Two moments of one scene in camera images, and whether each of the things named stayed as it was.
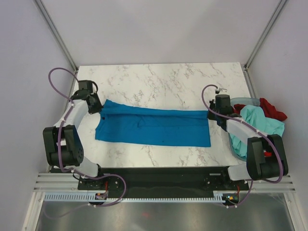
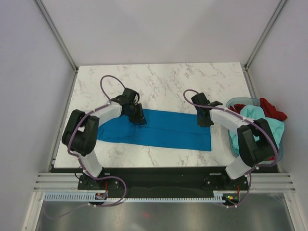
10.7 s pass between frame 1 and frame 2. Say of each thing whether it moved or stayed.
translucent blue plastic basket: stayed
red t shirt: stayed
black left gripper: moved
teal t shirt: stayed
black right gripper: moved
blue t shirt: stayed
